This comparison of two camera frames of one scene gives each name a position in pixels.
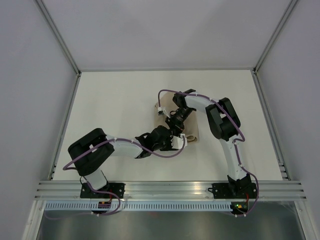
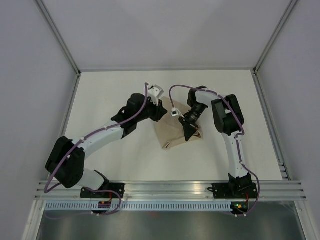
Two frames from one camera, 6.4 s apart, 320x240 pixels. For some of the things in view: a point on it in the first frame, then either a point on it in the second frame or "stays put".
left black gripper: [169, 147] → [159, 111]
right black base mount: [234, 190] stays put
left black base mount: [118, 188] stays put
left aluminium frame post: [52, 25] stays put
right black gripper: [172, 124] → [190, 127]
